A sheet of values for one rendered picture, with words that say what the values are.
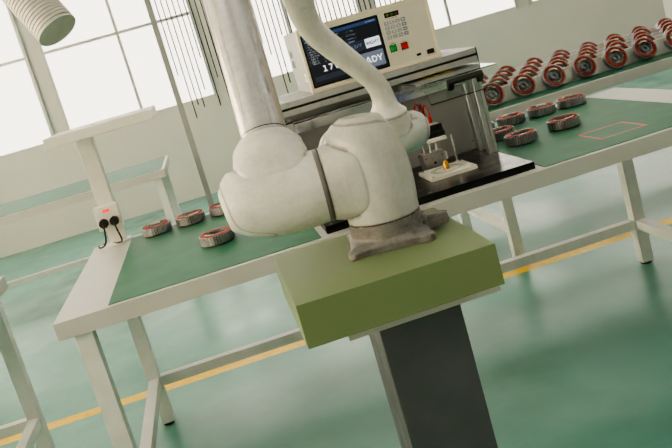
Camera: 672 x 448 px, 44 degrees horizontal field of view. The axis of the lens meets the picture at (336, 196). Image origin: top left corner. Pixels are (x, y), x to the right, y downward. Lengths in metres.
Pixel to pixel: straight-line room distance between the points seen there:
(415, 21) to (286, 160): 1.16
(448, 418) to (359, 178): 0.55
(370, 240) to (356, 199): 0.09
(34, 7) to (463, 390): 2.18
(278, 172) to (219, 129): 7.27
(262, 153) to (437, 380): 0.59
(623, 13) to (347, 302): 8.77
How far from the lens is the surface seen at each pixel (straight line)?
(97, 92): 8.97
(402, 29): 2.74
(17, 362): 3.43
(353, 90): 2.67
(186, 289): 2.34
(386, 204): 1.69
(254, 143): 1.71
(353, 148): 1.67
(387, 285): 1.56
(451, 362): 1.80
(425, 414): 1.83
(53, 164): 9.09
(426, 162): 2.76
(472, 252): 1.59
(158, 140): 8.96
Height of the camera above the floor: 1.29
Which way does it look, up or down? 11 degrees down
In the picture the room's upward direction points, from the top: 16 degrees counter-clockwise
